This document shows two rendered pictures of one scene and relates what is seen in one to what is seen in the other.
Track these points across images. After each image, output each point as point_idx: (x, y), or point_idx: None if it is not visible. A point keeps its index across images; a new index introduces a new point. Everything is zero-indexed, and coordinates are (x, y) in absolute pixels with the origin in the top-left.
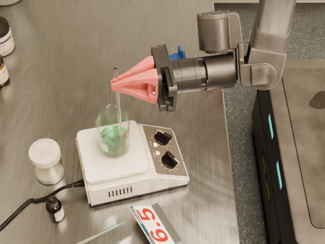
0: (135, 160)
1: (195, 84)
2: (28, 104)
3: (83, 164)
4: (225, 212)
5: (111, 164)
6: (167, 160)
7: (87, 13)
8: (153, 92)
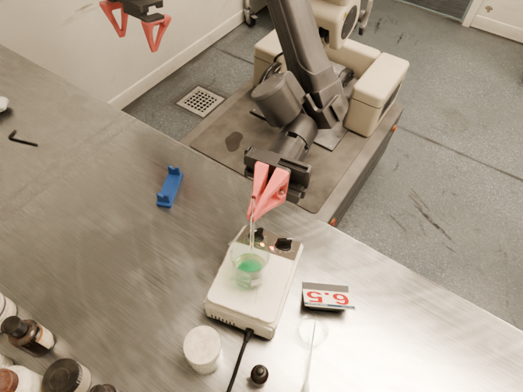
0: (277, 267)
1: (303, 156)
2: (103, 331)
3: (250, 314)
4: (341, 240)
5: (267, 289)
6: (282, 246)
7: (47, 211)
8: (282, 191)
